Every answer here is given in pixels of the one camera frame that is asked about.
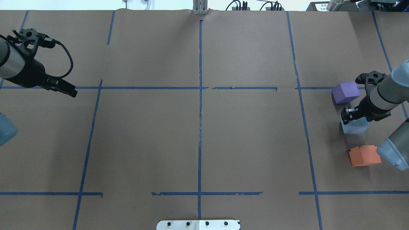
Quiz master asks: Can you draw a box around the orange foam block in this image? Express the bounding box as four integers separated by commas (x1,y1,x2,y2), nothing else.
348,145,382,166

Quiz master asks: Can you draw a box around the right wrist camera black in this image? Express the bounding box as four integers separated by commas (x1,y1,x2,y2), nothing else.
355,71,387,96

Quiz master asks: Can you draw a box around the purple foam block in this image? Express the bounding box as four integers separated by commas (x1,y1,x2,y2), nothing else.
331,82,361,104

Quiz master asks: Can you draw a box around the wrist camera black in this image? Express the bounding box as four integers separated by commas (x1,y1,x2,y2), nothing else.
355,71,387,96
2,28,64,55

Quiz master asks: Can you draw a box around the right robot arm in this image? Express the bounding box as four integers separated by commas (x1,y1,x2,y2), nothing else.
340,60,409,171

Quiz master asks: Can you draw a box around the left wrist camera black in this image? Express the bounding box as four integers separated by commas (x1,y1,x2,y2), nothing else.
2,28,64,55

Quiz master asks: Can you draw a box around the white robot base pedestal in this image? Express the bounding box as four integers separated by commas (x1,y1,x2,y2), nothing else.
156,219,241,230

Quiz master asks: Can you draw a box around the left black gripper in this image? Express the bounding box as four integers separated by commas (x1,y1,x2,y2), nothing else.
14,54,78,97

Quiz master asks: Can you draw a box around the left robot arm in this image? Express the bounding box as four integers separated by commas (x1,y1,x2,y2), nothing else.
1,28,78,98

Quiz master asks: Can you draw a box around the aluminium frame post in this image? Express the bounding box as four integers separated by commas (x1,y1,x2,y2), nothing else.
192,0,209,15

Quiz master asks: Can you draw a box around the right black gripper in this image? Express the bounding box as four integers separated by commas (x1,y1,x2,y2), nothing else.
341,96,391,125

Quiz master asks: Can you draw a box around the metal cup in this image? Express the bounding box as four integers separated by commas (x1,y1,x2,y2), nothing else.
326,0,345,12

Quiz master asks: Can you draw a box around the blue foam block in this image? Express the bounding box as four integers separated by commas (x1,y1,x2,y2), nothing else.
340,117,370,134

